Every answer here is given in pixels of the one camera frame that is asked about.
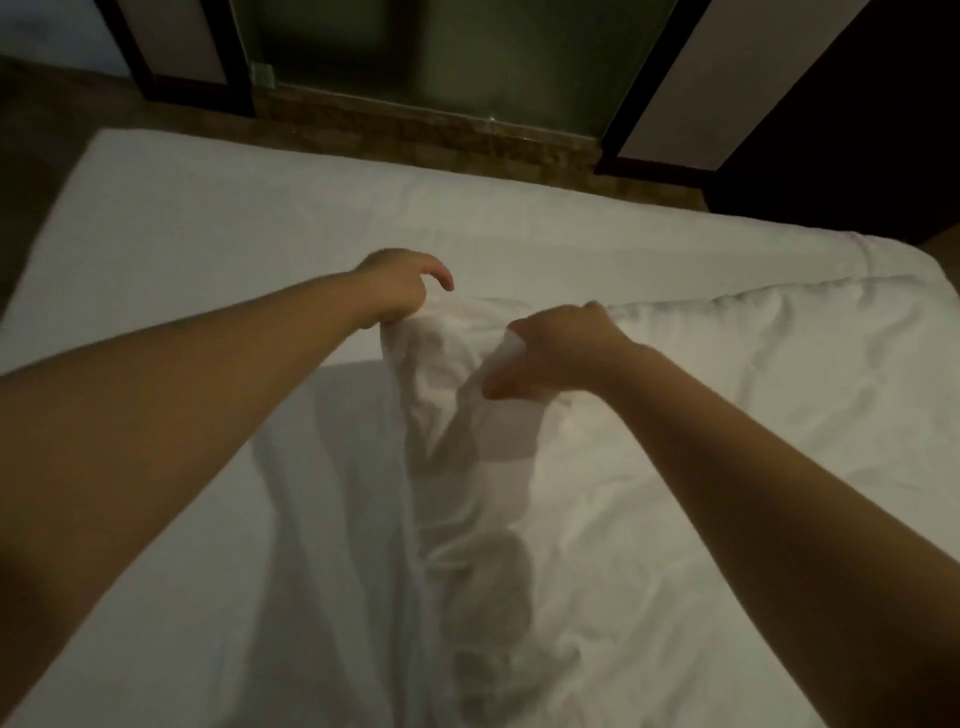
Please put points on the person's right hand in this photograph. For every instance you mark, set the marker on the person's right hand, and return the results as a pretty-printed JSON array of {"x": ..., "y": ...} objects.
[{"x": 555, "y": 353}]

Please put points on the person's left hand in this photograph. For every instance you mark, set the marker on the person's left hand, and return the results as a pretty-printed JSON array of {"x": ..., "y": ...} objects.
[{"x": 402, "y": 285}]

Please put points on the white bed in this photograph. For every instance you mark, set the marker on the white bed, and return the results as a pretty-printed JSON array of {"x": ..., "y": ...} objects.
[{"x": 225, "y": 225}]

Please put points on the white duvet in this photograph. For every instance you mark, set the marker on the white duvet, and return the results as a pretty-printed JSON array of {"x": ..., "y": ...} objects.
[{"x": 600, "y": 570}]

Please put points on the person's right forearm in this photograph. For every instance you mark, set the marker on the person's right forearm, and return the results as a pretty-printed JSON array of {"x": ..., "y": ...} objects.
[{"x": 795, "y": 540}]

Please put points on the person's left forearm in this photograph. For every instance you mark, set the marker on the person's left forearm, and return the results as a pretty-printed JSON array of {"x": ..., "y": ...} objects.
[{"x": 150, "y": 450}]

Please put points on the dark wooden wall panel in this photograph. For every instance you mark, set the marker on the dark wooden wall panel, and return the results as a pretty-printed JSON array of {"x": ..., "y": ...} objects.
[{"x": 855, "y": 120}]

